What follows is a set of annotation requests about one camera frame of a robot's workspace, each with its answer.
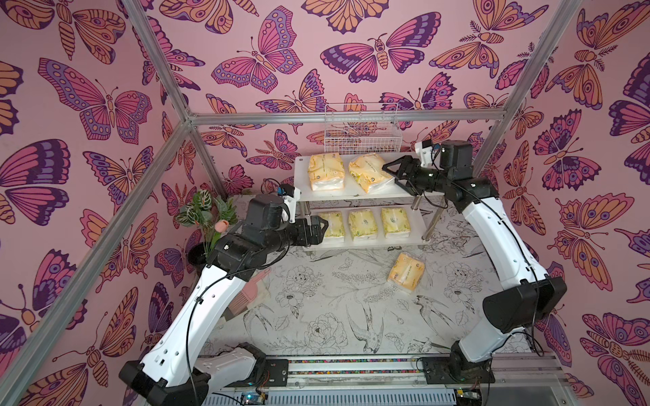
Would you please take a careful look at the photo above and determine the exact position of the pink hand brush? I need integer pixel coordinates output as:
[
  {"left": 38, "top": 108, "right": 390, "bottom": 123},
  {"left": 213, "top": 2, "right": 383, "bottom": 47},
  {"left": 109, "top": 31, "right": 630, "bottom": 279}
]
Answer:
[{"left": 223, "top": 268, "right": 271, "bottom": 321}]

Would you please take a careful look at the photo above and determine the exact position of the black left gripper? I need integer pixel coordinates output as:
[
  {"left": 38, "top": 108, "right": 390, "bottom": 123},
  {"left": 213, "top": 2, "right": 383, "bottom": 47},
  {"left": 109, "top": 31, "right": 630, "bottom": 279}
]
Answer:
[{"left": 262, "top": 217, "right": 328, "bottom": 257}]

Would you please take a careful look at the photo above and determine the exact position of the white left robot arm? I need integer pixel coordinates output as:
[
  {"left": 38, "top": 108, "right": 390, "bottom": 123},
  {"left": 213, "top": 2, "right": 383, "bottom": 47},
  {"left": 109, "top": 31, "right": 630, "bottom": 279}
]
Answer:
[{"left": 120, "top": 184, "right": 328, "bottom": 405}]

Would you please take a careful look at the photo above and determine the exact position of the pink tulip flower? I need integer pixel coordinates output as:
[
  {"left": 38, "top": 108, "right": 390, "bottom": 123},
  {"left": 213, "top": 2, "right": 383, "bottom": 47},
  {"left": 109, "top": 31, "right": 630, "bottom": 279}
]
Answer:
[{"left": 214, "top": 220, "right": 230, "bottom": 233}]

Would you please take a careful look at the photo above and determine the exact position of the white two-tier shelf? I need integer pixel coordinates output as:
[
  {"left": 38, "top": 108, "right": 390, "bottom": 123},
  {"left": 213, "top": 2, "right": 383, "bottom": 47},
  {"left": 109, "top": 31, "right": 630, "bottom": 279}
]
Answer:
[{"left": 294, "top": 157, "right": 443, "bottom": 250}]

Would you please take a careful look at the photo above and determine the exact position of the yellow floral tissue pack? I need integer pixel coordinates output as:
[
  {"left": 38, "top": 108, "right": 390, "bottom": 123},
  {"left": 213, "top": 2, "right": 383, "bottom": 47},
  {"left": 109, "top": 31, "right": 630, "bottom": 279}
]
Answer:
[
  {"left": 348, "top": 209, "right": 378, "bottom": 241},
  {"left": 318, "top": 211, "right": 346, "bottom": 244},
  {"left": 381, "top": 207, "right": 411, "bottom": 239}
]

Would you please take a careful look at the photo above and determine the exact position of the white wire basket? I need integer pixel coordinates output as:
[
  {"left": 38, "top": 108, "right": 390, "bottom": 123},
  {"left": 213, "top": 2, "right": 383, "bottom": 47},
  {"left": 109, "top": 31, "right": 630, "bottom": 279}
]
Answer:
[{"left": 323, "top": 110, "right": 403, "bottom": 155}]

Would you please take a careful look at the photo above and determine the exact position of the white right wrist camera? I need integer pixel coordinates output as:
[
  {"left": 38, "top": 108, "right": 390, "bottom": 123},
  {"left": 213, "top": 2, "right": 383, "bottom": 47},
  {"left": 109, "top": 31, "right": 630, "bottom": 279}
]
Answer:
[{"left": 415, "top": 140, "right": 441, "bottom": 167}]

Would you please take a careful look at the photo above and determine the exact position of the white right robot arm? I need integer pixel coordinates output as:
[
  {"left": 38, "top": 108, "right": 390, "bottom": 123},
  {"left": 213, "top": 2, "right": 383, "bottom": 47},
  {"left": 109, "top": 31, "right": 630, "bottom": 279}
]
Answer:
[{"left": 383, "top": 140, "right": 567, "bottom": 368}]

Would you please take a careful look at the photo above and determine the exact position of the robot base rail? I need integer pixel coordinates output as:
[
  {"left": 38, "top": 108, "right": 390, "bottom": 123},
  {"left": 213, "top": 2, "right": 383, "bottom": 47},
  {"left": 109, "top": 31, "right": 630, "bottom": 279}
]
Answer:
[{"left": 205, "top": 354, "right": 579, "bottom": 405}]

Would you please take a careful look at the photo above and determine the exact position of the aluminium frame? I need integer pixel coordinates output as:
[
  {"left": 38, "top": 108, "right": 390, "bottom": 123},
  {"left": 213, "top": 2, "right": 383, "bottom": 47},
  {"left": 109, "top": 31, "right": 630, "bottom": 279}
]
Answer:
[{"left": 0, "top": 0, "right": 585, "bottom": 402}]

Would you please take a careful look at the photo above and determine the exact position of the black ribbed vase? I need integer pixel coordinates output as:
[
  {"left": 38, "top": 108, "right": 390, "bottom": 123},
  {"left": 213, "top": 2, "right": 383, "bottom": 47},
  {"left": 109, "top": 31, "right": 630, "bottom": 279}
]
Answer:
[{"left": 187, "top": 244, "right": 207, "bottom": 276}]

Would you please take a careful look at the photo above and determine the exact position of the green artificial plant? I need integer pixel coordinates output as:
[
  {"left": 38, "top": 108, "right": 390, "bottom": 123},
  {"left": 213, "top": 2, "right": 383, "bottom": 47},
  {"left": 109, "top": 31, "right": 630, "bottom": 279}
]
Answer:
[{"left": 174, "top": 189, "right": 238, "bottom": 255}]

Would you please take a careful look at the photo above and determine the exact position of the orange tissue pack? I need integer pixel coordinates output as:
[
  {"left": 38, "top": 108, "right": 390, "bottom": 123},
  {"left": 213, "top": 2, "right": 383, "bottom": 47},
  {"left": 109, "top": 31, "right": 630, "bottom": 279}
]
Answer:
[
  {"left": 388, "top": 253, "right": 426, "bottom": 293},
  {"left": 348, "top": 153, "right": 394, "bottom": 194},
  {"left": 307, "top": 153, "right": 345, "bottom": 191}
]

